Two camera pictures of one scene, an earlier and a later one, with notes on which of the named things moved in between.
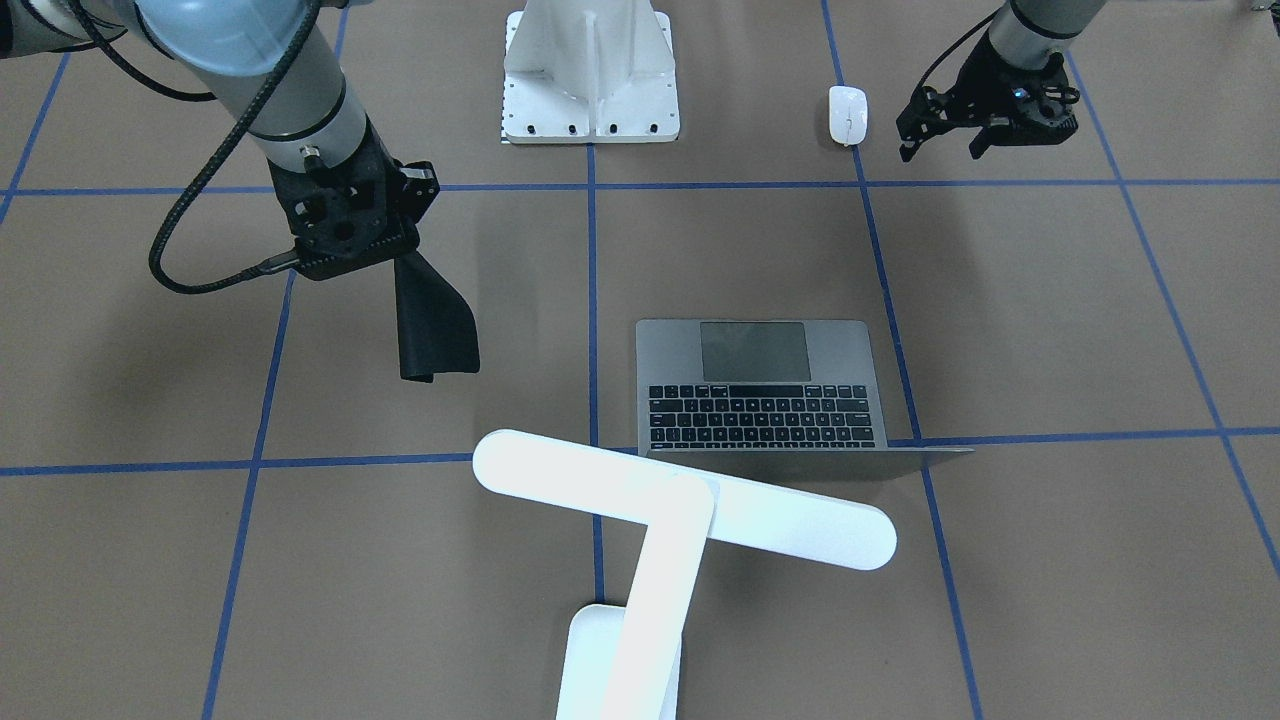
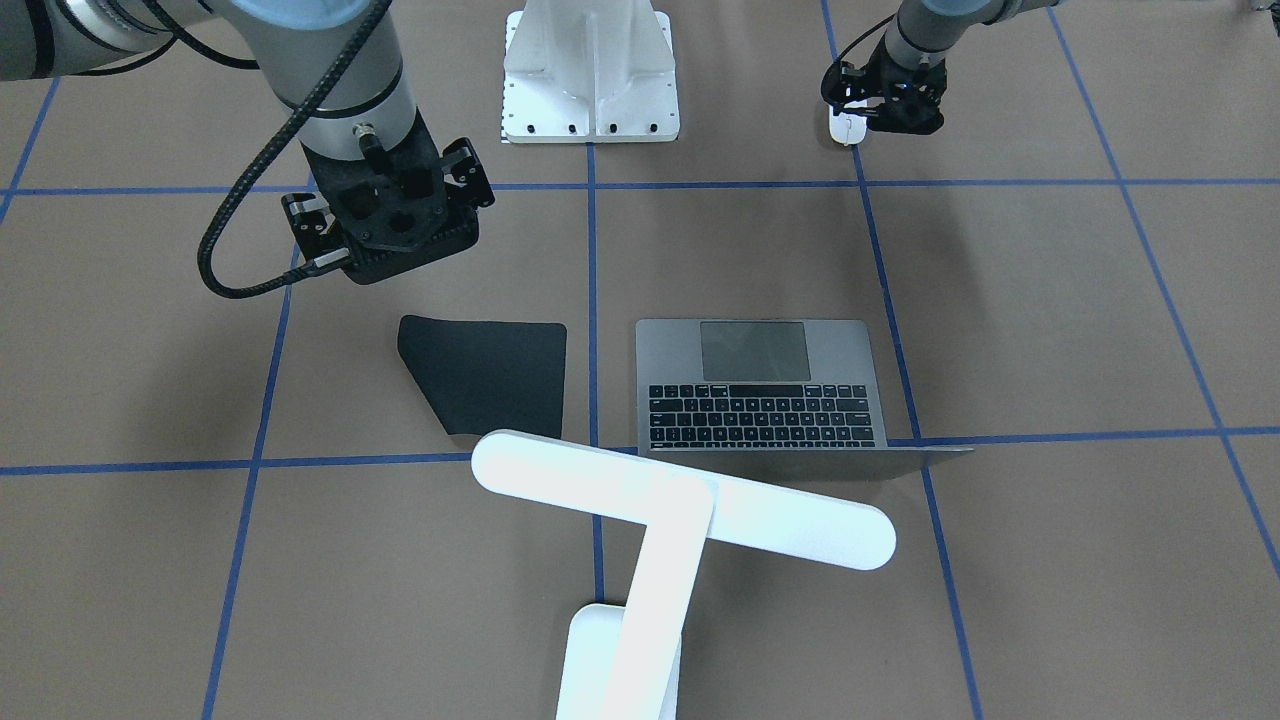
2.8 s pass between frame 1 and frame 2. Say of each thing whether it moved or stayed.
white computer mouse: stayed
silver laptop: stayed
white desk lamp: stayed
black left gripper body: moved
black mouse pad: moved
